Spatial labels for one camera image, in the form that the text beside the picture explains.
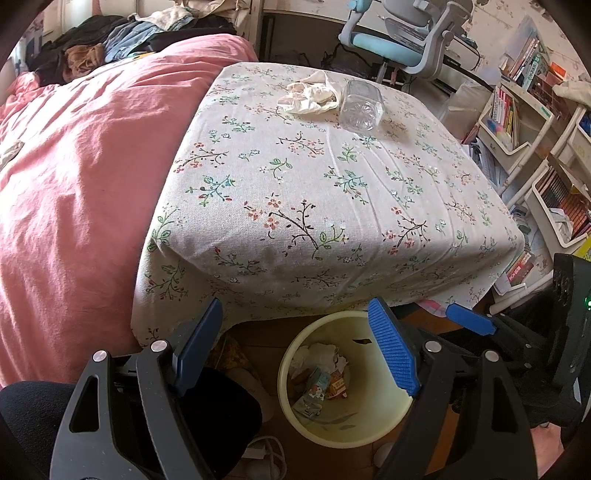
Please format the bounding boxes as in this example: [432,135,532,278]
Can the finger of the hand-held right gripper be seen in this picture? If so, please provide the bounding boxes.
[445,302,561,384]

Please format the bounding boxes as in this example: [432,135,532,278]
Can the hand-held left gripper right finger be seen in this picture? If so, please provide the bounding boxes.
[367,296,539,480]

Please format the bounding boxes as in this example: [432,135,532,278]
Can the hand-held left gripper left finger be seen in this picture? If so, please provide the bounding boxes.
[50,298,225,480]

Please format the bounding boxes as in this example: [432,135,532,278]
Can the white tissue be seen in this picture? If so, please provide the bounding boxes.
[276,71,340,114]
[291,342,352,376]

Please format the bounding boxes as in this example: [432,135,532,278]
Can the panda print drink carton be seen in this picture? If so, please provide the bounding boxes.
[293,367,331,418]

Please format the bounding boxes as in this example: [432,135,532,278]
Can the cream trash bin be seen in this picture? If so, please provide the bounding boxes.
[277,310,414,448]

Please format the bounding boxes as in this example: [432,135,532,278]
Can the clear plastic bottle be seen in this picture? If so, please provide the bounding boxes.
[339,79,385,133]

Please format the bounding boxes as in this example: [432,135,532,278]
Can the yellow patterned bag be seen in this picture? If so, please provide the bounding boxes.
[210,335,252,374]

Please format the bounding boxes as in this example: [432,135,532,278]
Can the row of workbooks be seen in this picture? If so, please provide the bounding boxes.
[494,251,536,294]

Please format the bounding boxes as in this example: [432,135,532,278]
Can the black cloth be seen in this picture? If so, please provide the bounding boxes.
[0,367,264,480]

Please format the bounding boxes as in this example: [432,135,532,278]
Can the white tiered book cart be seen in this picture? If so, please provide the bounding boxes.
[526,80,591,252]
[475,76,561,315]

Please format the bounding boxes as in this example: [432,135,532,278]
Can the row of brown books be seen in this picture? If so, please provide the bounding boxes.
[538,168,591,241]

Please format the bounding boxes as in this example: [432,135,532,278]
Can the stack of loose papers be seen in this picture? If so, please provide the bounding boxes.
[462,136,509,195]

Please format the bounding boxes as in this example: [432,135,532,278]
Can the floral tablecloth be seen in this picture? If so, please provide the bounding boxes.
[131,62,525,349]

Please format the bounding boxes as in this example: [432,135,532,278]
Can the pack of coloured highlighters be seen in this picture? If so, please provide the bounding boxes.
[482,119,513,151]

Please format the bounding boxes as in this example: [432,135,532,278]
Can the pink blanket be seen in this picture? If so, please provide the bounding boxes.
[0,34,259,388]

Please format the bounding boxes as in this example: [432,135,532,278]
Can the row of colourful books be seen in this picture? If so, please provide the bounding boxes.
[489,85,519,139]

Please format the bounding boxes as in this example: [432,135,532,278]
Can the white plastic bag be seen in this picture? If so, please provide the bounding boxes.
[441,80,492,139]

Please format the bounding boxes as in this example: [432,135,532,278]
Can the row of shelf books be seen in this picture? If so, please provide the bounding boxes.
[501,16,551,88]

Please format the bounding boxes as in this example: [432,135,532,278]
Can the blue grey office chair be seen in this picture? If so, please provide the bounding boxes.
[339,0,474,86]

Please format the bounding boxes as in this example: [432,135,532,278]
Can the pile of clothes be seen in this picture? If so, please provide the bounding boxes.
[34,7,195,86]

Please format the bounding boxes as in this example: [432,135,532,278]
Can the beige cloth bag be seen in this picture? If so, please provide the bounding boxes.
[175,0,252,24]

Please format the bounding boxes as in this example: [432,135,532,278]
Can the white power cable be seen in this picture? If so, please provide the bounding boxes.
[242,436,288,480]

